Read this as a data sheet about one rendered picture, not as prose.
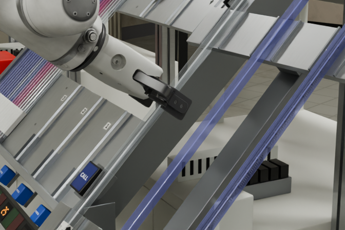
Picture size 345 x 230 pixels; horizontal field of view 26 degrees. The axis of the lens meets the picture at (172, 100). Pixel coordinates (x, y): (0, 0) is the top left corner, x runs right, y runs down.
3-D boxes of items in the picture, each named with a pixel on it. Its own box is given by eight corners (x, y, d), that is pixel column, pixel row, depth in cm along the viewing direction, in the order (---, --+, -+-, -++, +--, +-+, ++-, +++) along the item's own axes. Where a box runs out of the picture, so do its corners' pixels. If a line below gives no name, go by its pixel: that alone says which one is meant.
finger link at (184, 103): (171, 81, 96) (204, 104, 100) (157, 76, 99) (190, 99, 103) (158, 102, 96) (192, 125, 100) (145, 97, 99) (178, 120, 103)
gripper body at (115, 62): (112, 20, 91) (172, 65, 98) (73, 11, 100) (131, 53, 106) (81, 73, 91) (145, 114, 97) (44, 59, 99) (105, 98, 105)
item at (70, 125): (83, 225, 118) (69, 214, 117) (-19, 122, 175) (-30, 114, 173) (159, 133, 121) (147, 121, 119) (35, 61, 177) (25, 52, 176)
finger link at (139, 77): (154, 75, 92) (178, 94, 96) (115, 59, 98) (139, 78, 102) (150, 83, 92) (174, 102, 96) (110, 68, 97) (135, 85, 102)
